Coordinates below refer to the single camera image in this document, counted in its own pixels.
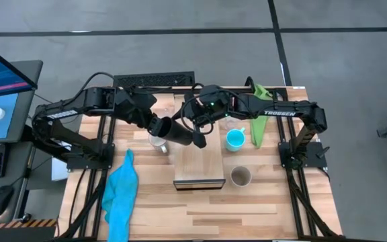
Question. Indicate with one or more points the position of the black aluminium table frame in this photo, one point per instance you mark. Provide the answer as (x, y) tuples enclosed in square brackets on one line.
[(311, 161)]

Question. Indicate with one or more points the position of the white box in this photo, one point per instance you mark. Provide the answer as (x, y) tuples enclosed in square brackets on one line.
[(59, 169)]

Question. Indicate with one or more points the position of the beige cup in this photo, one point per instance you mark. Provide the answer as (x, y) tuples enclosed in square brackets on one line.
[(241, 176)]

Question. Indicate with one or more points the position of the wooden cutting board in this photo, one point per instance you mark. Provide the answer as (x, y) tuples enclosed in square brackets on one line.
[(198, 164)]

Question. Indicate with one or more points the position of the green cloth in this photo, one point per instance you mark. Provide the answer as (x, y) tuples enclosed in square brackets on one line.
[(259, 131)]

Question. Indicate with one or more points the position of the orange black hazard strip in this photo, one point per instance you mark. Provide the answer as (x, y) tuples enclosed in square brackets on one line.
[(19, 224)]

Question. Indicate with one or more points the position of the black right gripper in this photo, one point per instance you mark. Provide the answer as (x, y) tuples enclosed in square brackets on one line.
[(213, 101)]

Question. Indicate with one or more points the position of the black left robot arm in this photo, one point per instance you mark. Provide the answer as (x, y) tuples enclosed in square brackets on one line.
[(62, 114)]

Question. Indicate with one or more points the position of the grey desk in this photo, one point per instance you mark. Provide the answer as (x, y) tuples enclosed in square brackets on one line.
[(29, 74)]

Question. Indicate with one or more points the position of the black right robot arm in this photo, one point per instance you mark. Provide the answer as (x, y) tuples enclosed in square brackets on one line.
[(281, 112)]

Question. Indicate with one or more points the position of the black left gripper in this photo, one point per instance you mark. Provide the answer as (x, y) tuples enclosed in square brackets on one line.
[(139, 107)]

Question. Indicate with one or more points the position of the tall black cup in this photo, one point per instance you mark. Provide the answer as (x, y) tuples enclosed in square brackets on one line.
[(178, 131)]

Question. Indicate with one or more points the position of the black computer mouse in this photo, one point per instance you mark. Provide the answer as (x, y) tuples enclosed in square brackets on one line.
[(0, 200)]

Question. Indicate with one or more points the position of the blue cloth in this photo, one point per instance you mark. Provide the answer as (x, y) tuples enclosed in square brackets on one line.
[(119, 195)]

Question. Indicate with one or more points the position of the grey patterned red-rimmed mug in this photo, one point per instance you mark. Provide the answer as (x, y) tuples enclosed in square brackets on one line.
[(156, 144)]

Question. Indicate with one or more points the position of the teal mug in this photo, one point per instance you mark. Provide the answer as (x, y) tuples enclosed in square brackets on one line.
[(235, 141)]

